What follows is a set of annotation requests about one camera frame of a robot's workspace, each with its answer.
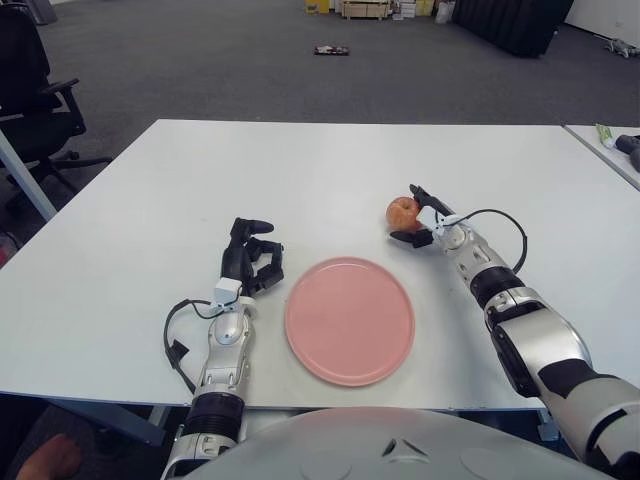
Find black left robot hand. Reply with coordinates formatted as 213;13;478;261
220;216;287;300

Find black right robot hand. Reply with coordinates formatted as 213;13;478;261
389;183;458;250

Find red yellow apple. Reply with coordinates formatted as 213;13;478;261
385;196;423;234

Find pink round plate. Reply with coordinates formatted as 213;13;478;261
284;256;417;388

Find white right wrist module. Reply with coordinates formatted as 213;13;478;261
416;206;459;239

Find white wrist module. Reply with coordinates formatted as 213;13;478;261
214;279;245;312
416;206;459;239

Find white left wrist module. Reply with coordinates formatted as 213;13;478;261
214;279;245;312

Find white carton boxes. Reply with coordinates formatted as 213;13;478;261
396;0;434;21

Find black curtain partition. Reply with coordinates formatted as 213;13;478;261
451;0;577;59

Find wooden pallet crate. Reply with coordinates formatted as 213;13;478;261
340;0;393;22

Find grey robot torso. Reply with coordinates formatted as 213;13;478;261
163;405;604;480

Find grey slanted table leg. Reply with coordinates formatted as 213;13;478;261
0;133;59;222

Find grey robot dog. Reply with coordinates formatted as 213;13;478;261
603;38;640;58

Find red brown object under table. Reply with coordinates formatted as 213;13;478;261
18;432;85;480

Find black office chair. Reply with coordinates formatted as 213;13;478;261
0;0;114;197

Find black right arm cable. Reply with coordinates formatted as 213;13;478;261
448;208;529;274

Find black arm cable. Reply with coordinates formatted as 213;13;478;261
162;298;219;394
448;208;529;274

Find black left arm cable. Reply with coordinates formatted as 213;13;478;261
162;298;219;394

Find grey table frame beam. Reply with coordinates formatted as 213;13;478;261
43;398;172;447

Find white table frame beam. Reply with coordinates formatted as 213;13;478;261
533;408;552;442

